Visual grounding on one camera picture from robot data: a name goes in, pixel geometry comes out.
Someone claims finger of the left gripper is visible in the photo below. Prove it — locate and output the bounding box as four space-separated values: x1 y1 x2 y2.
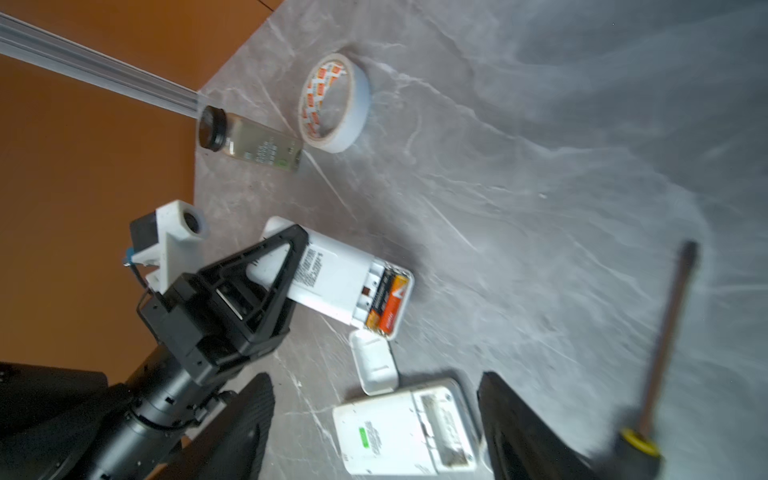
196 225 309 348

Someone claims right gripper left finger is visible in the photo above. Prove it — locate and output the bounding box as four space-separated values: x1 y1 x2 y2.
157 373 275 479

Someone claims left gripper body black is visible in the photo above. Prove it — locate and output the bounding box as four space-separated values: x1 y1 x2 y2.
138 273 288 386

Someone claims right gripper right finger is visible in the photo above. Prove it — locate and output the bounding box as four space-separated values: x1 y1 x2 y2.
477 372 597 480

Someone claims small white remote control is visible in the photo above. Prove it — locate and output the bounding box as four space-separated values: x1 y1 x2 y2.
245 215 416 342

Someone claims black yellow screwdriver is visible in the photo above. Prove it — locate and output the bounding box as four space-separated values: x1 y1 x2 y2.
602 240 699 479

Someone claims small white battery cover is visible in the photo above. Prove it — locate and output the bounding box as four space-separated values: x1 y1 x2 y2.
349 329 399 396

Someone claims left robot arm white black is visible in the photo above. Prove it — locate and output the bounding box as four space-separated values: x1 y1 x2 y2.
1 225 309 479

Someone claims glass jar black lid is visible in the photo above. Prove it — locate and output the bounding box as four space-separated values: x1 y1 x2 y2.
198 105 303 172

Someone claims white tape roll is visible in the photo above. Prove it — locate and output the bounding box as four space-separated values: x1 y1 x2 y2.
297 53 371 153

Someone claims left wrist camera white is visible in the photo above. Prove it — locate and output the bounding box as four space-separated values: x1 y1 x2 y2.
123 200 210 294

